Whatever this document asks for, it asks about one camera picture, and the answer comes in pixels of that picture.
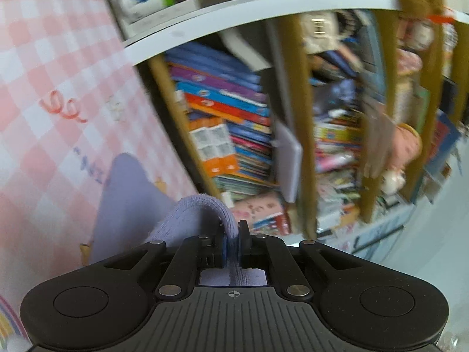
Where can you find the upper white orange medicine box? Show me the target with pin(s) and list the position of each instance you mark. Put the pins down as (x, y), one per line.
(218, 159)

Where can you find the white power adapter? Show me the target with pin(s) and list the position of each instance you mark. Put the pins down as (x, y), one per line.
(227, 199)

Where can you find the row of colourful books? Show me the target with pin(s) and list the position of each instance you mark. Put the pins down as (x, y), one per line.
(214, 83)

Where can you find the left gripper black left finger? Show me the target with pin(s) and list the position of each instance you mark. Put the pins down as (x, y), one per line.
(195, 254)

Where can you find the wooden bookshelf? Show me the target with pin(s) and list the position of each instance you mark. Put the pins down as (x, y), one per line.
(358, 82)

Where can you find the pink cartoon cylinder cup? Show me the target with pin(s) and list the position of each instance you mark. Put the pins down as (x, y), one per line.
(256, 208)

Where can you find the red books on shelf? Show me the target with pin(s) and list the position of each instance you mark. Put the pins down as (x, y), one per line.
(275, 226)

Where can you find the pink and purple knit sweater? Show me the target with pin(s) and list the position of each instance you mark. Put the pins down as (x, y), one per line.
(134, 211)

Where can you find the white orange medicine box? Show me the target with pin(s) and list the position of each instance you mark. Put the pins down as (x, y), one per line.
(211, 138)
(218, 159)

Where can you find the white flat lamp head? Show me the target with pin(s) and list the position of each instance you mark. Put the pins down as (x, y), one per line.
(287, 157)

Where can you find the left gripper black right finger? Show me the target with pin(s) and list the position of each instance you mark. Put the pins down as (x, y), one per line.
(273, 256)

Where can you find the pink checkered cartoon tablecloth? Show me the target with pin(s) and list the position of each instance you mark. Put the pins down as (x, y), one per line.
(70, 103)

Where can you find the lower white orange medicine box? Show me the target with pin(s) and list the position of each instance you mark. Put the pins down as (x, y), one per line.
(211, 138)

